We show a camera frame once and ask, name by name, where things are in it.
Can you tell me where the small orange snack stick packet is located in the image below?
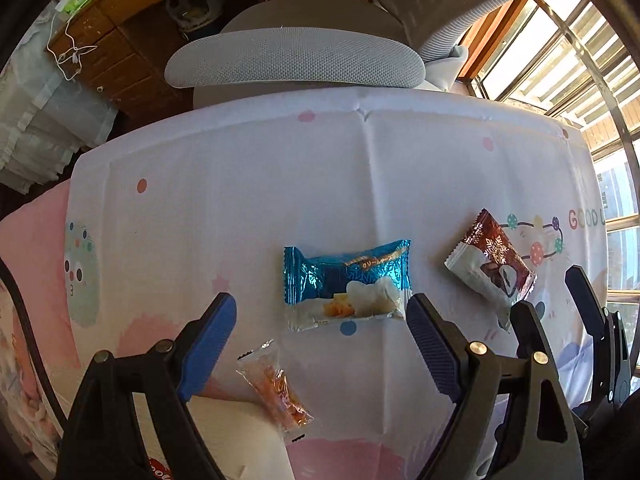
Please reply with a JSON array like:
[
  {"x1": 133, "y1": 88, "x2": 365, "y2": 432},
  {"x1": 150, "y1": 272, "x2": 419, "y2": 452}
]
[{"x1": 236, "y1": 339, "x2": 315, "y2": 445}]

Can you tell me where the wooden desk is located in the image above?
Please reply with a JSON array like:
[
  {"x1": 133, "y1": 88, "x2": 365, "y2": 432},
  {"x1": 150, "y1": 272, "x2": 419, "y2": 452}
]
[{"x1": 47, "y1": 0, "x2": 373, "y2": 121}]

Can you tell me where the metal window grille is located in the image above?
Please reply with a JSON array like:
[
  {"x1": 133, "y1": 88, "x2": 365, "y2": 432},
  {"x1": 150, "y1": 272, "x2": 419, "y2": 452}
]
[{"x1": 470, "y1": 0, "x2": 640, "y2": 376}]

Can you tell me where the blue foil snack packet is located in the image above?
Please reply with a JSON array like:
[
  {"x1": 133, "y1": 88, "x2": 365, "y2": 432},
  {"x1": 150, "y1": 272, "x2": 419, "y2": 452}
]
[{"x1": 283, "y1": 239, "x2": 413, "y2": 333}]

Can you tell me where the white plastic bag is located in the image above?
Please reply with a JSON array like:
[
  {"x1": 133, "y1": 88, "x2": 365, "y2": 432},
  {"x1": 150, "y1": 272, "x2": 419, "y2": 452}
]
[{"x1": 165, "y1": 0, "x2": 223, "y2": 31}]

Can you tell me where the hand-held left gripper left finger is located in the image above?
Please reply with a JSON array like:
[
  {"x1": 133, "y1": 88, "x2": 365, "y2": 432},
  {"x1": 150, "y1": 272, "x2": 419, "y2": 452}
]
[{"x1": 59, "y1": 291, "x2": 238, "y2": 480}]

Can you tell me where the white charging cable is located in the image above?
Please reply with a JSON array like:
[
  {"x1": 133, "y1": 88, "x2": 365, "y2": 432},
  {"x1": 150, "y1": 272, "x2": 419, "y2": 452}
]
[{"x1": 45, "y1": 7, "x2": 98, "y2": 81}]

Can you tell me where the floral printed blanket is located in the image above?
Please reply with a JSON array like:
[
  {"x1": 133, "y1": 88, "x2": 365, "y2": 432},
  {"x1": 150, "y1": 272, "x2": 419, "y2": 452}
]
[{"x1": 0, "y1": 280, "x2": 66, "y2": 461}]

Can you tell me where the white plastic bin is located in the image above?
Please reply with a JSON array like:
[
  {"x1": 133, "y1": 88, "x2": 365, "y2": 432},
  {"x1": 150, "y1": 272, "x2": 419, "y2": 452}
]
[{"x1": 135, "y1": 392, "x2": 296, "y2": 480}]

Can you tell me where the white lace cover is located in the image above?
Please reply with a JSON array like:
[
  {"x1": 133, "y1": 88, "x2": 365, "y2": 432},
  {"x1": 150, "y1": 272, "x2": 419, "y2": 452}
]
[{"x1": 0, "y1": 10, "x2": 118, "y2": 196}]

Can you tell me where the black cable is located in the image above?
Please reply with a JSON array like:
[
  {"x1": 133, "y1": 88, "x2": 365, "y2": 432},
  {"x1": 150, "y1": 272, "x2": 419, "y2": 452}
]
[{"x1": 0, "y1": 257, "x2": 68, "y2": 426}]

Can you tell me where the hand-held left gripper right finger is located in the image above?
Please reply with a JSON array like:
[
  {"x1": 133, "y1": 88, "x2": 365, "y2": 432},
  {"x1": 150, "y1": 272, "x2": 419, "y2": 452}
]
[{"x1": 406, "y1": 293, "x2": 586, "y2": 480}]

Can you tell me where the white office chair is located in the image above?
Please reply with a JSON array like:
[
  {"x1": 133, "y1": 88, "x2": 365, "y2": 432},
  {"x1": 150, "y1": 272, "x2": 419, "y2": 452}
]
[{"x1": 164, "y1": 0, "x2": 566, "y2": 111}]

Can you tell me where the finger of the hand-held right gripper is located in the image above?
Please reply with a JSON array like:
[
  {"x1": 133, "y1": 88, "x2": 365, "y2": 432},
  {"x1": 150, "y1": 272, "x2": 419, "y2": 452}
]
[
  {"x1": 509, "y1": 300, "x2": 552, "y2": 361},
  {"x1": 564, "y1": 265, "x2": 632, "y2": 411}
]

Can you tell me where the wooden window frame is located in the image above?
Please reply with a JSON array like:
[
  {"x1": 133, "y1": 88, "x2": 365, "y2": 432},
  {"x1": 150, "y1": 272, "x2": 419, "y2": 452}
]
[{"x1": 457, "y1": 0, "x2": 531, "y2": 86}]

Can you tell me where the pink cloth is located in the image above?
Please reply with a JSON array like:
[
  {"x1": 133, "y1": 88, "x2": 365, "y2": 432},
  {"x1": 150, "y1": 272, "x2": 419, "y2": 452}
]
[{"x1": 0, "y1": 180, "x2": 81, "y2": 376}]

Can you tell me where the brown snowflake snack packet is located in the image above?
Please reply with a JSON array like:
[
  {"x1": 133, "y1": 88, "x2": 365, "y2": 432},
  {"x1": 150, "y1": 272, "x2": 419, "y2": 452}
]
[{"x1": 444, "y1": 208, "x2": 538, "y2": 331}]

